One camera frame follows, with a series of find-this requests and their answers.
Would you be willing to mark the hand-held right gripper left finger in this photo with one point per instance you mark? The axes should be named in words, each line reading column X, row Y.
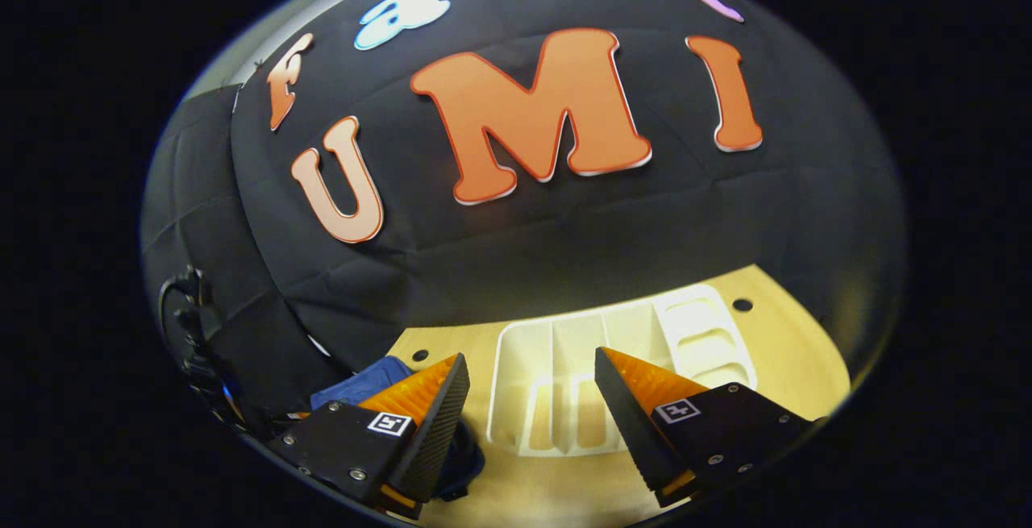
column 427, row 439

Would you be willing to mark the white bookshelf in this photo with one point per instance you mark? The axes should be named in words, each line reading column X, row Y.
column 524, row 367

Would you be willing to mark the blue schoolbag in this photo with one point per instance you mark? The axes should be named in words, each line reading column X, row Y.
column 363, row 383

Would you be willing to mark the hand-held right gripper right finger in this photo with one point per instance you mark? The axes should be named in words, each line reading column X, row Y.
column 629, row 431

